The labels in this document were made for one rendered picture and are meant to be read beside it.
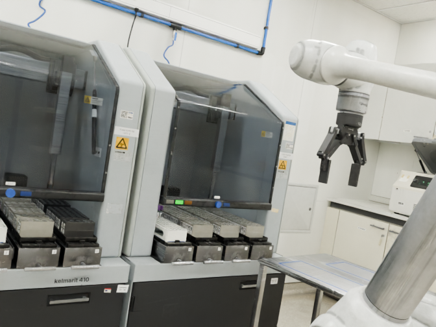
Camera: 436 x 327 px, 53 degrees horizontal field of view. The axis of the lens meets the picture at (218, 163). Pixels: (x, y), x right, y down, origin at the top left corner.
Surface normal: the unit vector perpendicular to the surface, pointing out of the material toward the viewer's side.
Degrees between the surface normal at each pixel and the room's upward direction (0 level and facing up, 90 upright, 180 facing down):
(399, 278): 99
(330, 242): 90
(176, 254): 90
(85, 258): 90
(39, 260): 90
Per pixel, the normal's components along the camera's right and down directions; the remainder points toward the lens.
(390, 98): -0.81, -0.10
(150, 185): 0.57, 0.14
